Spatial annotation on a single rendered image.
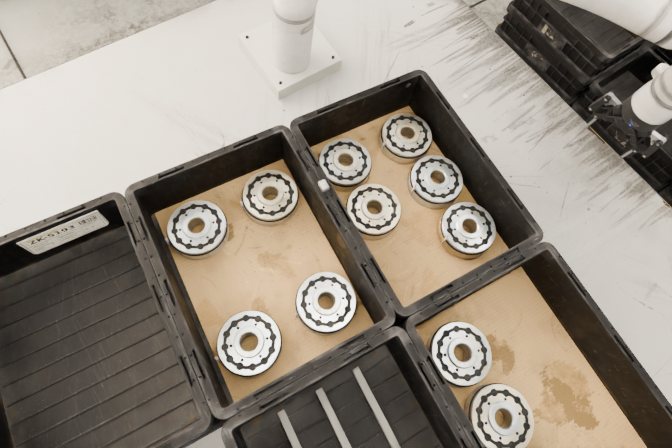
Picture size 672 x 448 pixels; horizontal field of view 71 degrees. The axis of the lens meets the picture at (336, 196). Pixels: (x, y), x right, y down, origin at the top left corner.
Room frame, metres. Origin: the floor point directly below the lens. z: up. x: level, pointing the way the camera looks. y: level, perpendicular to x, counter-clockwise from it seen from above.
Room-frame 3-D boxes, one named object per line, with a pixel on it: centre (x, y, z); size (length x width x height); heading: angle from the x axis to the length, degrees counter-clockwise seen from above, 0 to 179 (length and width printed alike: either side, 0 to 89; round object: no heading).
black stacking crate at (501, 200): (0.40, -0.13, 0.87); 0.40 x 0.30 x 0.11; 39
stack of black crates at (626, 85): (1.09, -0.99, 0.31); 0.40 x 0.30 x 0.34; 45
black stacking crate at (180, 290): (0.21, 0.11, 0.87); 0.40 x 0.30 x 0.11; 39
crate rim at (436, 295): (0.40, -0.13, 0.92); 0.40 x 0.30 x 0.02; 39
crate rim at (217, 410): (0.21, 0.11, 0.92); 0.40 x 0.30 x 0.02; 39
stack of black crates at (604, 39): (1.37, -0.70, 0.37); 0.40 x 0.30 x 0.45; 45
